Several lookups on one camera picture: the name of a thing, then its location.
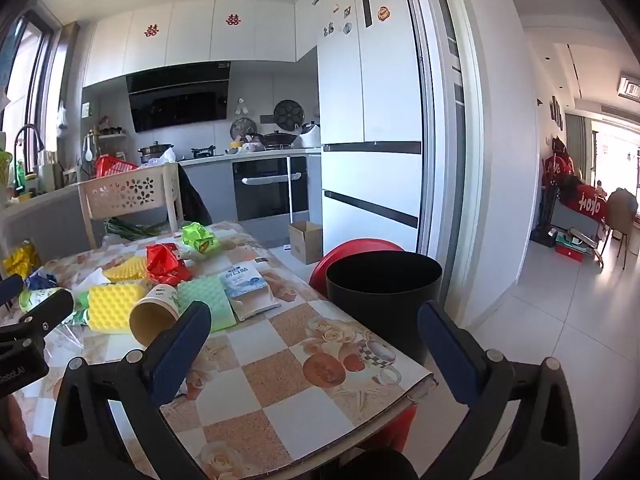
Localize red plastic basket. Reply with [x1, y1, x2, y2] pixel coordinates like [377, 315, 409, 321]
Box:
[95, 155, 141, 178]

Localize red crumpled bag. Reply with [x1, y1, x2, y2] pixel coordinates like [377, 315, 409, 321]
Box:
[145, 243, 193, 285]

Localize green wavy sponge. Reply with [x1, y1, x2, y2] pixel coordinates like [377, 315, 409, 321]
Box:
[177, 276, 236, 333]

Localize black wok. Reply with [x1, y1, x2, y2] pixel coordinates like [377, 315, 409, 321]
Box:
[255, 130, 300, 150]

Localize dark dining chair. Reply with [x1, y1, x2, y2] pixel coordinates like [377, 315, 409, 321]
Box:
[597, 187, 640, 268]

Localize small cardboard box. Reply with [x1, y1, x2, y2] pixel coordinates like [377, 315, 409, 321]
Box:
[288, 221, 323, 265]

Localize round black moulded pan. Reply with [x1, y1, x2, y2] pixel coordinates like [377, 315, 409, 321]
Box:
[273, 99, 303, 130]

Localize kitchen window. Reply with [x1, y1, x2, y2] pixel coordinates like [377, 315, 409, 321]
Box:
[0, 7, 56, 136]

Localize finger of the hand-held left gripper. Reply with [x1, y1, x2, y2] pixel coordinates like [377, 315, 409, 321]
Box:
[0, 274, 25, 307]
[0, 287, 75, 343]

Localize green snack bag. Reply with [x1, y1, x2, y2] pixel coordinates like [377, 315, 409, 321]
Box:
[181, 222, 221, 255]

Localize red plastic stool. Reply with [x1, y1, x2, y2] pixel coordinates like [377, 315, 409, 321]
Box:
[309, 238, 406, 301]

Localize black kitchen faucet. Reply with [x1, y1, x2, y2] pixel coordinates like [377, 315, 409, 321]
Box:
[12, 124, 46, 171]

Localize clear plastic bag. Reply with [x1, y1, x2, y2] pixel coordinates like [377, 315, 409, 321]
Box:
[47, 320, 87, 356]

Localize black built-in oven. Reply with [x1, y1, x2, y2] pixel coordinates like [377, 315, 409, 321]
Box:
[232, 156, 308, 222]

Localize round metal strainer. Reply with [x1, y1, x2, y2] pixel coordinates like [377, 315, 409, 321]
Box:
[230, 117, 257, 142]

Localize white sliding door frame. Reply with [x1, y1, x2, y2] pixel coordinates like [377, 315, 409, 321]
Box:
[400, 0, 486, 331]

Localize white crumpled paper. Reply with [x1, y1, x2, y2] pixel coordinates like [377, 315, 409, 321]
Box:
[75, 267, 111, 291]

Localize black trash bin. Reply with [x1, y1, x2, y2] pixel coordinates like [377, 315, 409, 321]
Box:
[326, 251, 443, 366]

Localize paper cup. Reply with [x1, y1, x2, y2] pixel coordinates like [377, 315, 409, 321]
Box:
[129, 283, 181, 348]

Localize red printed cloth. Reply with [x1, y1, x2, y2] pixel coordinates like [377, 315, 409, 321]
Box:
[542, 152, 611, 221]

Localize black range hood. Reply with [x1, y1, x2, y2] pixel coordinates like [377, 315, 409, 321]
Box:
[125, 61, 232, 133]

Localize stainless steel pot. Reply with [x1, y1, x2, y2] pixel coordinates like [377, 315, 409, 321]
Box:
[137, 141, 173, 163]

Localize green white plastic bottle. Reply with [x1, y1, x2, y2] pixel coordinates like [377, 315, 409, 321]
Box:
[19, 287, 91, 326]

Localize dark cloth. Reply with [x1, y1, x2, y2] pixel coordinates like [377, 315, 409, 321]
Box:
[177, 164, 213, 226]

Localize beige plastic chair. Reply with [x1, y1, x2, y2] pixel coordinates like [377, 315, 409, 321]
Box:
[77, 162, 185, 250]

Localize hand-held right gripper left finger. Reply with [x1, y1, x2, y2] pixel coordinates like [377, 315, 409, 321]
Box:
[48, 300, 213, 480]

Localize white spice rack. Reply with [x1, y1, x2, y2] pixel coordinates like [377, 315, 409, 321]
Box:
[97, 130, 128, 158]

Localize yellow wavy sponge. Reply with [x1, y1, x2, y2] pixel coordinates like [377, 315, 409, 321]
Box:
[102, 256, 148, 283]
[87, 282, 151, 333]

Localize white wall cabinets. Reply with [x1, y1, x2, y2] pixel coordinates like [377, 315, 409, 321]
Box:
[82, 0, 321, 88]

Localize white blue paper box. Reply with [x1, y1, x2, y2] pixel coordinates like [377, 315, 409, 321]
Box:
[217, 265, 282, 322]

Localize checkered printed tablecloth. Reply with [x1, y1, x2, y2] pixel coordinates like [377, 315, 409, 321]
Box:
[0, 220, 436, 480]

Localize green onions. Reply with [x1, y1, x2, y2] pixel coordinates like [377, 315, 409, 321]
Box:
[104, 217, 168, 241]

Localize grey curtain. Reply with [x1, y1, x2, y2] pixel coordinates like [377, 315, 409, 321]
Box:
[565, 112, 588, 171]

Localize white plastic bag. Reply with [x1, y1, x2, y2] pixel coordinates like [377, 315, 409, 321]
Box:
[141, 147, 177, 165]

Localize white rice cooker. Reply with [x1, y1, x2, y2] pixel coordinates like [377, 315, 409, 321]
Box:
[299, 122, 322, 149]

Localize white refrigerator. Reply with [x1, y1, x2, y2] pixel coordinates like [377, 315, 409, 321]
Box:
[315, 0, 426, 261]

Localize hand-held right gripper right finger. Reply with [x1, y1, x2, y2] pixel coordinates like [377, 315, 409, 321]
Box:
[417, 301, 596, 480]

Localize gold foil bag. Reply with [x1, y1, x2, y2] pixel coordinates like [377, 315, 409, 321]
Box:
[2, 242, 41, 281]

